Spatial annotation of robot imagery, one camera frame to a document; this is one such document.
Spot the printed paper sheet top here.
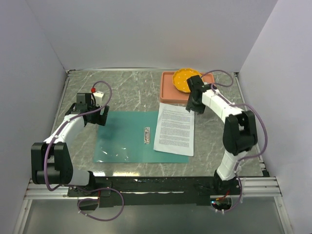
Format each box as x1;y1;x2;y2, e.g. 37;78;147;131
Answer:
154;103;195;156

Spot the teal file folder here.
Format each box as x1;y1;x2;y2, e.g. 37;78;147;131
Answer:
93;111;189;163

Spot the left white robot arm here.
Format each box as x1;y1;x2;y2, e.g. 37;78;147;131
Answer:
31;91;109;196

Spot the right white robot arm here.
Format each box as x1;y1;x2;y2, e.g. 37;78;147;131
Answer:
186;75;257;195

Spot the silver folder clip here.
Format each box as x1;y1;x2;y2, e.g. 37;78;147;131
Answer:
144;127;150;144

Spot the pink rectangular tray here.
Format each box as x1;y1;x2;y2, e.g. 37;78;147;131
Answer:
159;71;215;104

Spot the orange dotted plate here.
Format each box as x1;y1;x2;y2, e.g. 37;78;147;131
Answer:
172;68;201;94

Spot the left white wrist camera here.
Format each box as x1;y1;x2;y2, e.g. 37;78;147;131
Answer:
91;87;105;106

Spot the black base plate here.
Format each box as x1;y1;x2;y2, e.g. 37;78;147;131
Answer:
67;176;240;208

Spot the aluminium frame rail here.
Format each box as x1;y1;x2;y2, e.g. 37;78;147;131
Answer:
24;176;282;200

